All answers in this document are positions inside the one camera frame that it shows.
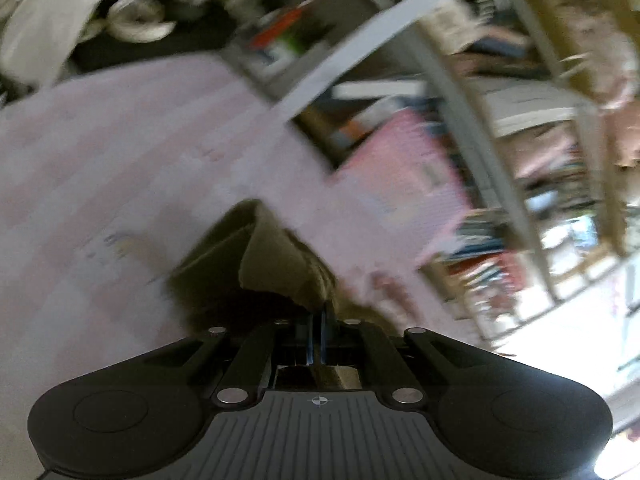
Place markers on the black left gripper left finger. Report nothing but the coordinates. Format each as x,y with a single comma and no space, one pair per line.
277,357

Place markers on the dark olive green sweater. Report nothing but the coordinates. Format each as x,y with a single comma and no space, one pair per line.
249,269

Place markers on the pink checkered table cloth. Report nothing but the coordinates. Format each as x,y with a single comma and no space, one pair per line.
109,180

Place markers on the pink keyboard learning tablet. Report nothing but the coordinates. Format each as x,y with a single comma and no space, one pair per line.
405,179

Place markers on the metal bowl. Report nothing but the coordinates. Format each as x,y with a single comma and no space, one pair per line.
138,21

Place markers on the white shelf post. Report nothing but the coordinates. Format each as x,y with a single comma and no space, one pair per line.
362,42

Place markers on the wooden bookshelf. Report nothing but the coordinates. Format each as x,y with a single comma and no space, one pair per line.
536,103

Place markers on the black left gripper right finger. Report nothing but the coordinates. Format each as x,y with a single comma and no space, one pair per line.
357,355

